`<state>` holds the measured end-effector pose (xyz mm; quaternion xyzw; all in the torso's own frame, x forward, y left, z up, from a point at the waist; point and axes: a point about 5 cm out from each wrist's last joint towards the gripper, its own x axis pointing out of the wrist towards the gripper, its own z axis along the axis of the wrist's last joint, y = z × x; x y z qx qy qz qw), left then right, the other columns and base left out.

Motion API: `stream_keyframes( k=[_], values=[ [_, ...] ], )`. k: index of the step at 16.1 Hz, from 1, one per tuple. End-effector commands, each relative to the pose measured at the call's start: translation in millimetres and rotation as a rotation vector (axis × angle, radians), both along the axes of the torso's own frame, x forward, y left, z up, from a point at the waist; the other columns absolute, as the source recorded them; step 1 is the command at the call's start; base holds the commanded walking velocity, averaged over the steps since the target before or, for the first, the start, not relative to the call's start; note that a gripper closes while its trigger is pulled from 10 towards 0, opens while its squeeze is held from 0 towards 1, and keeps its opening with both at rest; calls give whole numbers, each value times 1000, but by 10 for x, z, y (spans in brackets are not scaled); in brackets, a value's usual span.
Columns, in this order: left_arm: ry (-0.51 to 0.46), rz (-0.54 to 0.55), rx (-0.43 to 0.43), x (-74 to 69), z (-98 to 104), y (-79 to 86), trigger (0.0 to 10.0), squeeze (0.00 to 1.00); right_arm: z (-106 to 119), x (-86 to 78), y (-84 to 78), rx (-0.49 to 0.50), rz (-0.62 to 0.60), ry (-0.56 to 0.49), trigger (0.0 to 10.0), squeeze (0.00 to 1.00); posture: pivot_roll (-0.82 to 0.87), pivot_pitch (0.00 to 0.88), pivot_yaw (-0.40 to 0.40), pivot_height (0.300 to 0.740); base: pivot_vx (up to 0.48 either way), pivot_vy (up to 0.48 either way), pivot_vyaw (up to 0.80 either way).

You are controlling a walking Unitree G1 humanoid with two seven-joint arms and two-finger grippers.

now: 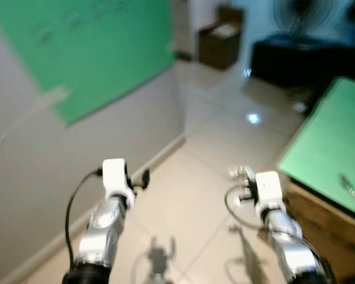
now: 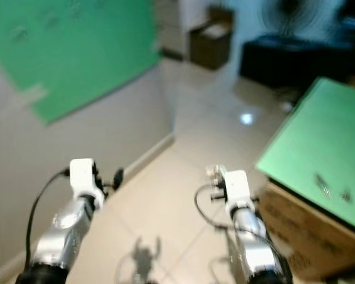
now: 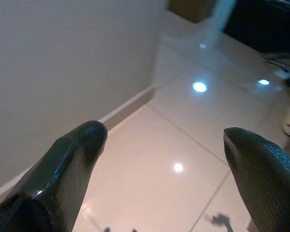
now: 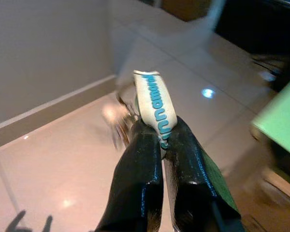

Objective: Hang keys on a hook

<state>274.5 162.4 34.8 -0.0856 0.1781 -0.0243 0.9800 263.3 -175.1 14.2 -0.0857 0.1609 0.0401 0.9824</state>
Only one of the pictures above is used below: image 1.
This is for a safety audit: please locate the dark bunch of keys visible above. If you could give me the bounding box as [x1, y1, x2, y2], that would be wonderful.
[340, 173, 355, 199]

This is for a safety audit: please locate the white skirting board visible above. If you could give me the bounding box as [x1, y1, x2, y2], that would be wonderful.
[0, 133, 187, 284]

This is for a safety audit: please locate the brown cardboard box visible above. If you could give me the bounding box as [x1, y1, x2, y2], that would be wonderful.
[284, 180, 355, 282]

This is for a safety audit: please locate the green plastic board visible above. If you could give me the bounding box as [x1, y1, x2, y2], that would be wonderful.
[0, 0, 177, 126]
[276, 77, 355, 220]

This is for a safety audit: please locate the clear tape strip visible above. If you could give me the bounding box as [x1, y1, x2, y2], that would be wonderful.
[0, 86, 70, 144]

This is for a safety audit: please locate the black low furniture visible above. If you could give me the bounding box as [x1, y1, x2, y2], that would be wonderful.
[250, 34, 355, 91]

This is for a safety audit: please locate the dark brown box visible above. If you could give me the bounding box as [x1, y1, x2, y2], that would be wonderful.
[198, 7, 244, 70]

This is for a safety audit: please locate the black round fan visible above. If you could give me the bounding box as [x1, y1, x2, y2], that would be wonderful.
[272, 0, 344, 36]

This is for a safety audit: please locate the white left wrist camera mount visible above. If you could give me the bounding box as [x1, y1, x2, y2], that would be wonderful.
[102, 159, 135, 202]

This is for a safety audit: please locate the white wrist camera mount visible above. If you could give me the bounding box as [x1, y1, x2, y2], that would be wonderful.
[102, 159, 135, 202]
[254, 172, 285, 215]

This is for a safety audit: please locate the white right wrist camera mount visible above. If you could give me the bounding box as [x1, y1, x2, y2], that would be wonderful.
[254, 172, 285, 215]

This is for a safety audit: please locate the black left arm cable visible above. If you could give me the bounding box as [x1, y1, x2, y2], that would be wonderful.
[64, 169, 104, 265]

